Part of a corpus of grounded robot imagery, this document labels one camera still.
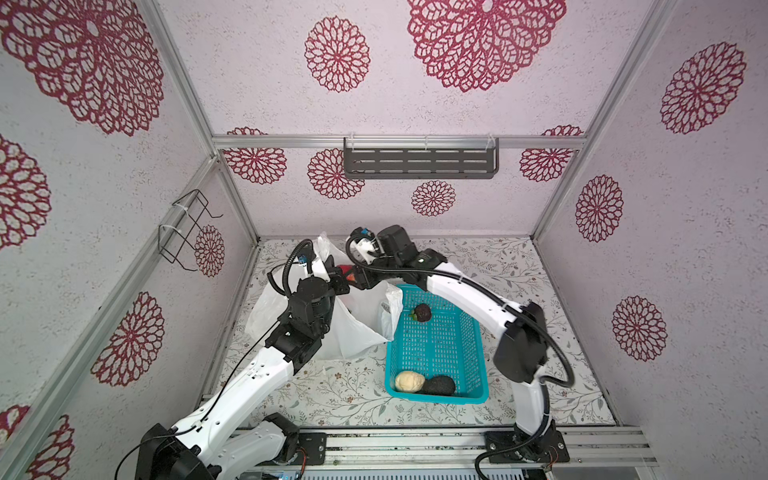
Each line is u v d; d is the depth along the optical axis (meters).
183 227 0.78
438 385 0.80
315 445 0.75
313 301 0.52
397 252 0.64
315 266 0.62
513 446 0.62
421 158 0.93
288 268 0.49
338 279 0.64
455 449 0.76
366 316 0.92
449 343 0.92
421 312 0.94
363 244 0.73
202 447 0.39
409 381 0.79
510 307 0.51
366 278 0.70
